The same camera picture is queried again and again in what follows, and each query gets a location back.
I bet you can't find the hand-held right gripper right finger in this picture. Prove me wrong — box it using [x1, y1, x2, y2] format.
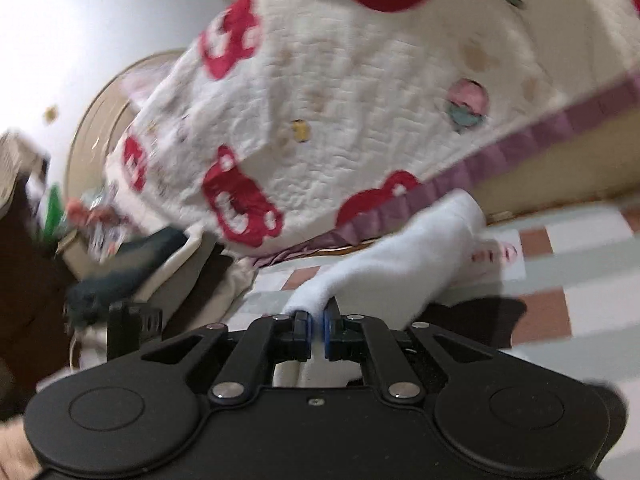
[324, 299, 507, 407]

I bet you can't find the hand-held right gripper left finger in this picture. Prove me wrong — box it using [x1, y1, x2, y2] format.
[125, 310, 316, 407]

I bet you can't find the white t-shirt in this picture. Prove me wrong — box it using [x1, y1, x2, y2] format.
[272, 187, 501, 391]

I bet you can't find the person's left forearm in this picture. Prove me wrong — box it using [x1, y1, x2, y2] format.
[0, 420, 42, 480]

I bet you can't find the grey folded garment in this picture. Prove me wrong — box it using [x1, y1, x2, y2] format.
[160, 260, 221, 332]

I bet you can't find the cream nightstand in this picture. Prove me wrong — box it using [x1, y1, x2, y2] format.
[55, 230, 101, 282]

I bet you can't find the black folded garment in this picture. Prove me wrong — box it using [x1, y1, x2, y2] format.
[197, 246, 236, 328]

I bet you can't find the brown wooden cabinet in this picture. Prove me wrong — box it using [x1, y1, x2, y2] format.
[0, 180, 76, 411]

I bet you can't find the grey plush rabbit toy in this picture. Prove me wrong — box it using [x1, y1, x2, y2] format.
[65, 187, 126, 262]

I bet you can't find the green plastic bag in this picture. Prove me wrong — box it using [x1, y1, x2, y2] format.
[42, 185, 66, 241]

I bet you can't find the geometric patterned tablecloth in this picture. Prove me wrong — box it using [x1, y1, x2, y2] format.
[0, 130, 51, 211]

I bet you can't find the cream round headboard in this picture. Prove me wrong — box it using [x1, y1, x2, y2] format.
[65, 50, 187, 196]

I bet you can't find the white quilt with red bears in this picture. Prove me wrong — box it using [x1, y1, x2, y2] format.
[102, 0, 640, 261]

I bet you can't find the checked play mat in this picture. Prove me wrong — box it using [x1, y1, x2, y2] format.
[245, 205, 640, 480]

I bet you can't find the beige bed base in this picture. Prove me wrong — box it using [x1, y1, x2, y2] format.
[465, 125, 640, 227]

